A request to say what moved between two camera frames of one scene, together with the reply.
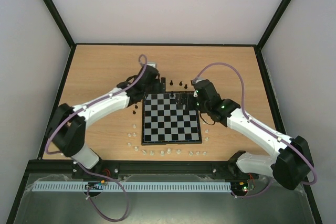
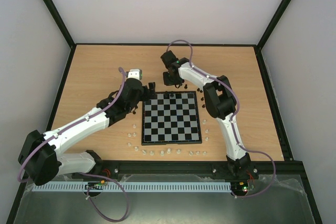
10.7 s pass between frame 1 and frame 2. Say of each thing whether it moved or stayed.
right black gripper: moved
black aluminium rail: stayed
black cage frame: stayed
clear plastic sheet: stayed
